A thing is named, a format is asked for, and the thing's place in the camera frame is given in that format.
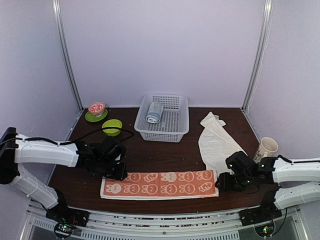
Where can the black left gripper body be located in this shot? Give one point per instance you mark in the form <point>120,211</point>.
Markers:
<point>107,171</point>

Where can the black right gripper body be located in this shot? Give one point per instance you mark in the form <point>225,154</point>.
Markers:
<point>232,185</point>

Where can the orange bunny pattern towel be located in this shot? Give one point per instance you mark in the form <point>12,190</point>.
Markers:
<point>157,186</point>

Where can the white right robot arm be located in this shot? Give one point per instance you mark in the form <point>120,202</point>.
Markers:
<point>298,180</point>

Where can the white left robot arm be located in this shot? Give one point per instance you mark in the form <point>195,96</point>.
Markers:
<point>16,149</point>

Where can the cream white towel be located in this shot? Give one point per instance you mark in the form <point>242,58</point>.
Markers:
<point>215,144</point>

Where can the green plastic bowl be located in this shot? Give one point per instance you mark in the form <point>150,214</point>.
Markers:
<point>112,127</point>

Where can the cream patterned cup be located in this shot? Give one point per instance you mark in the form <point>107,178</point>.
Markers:
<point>267,148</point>

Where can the green plastic plate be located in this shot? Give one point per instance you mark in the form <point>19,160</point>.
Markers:
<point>94,118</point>

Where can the red white patterned bowl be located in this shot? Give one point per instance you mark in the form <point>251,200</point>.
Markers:
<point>97,108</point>

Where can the rolled light blue towel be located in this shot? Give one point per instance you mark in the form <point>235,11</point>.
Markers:
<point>154,112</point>

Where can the white perforated plastic basket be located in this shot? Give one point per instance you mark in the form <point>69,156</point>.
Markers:
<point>174,121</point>

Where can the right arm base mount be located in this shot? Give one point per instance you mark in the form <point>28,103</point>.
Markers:
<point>262,217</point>

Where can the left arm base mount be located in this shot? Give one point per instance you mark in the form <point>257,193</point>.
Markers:
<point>67,219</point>

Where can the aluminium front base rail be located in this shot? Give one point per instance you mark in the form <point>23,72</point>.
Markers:
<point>219,225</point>

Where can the left aluminium frame post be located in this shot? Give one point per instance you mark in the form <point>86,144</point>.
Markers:
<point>65,53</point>

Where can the aluminium frame post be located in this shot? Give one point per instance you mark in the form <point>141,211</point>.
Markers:
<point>261,47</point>
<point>65,53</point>

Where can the right aluminium frame post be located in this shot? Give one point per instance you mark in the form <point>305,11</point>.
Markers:
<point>261,47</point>

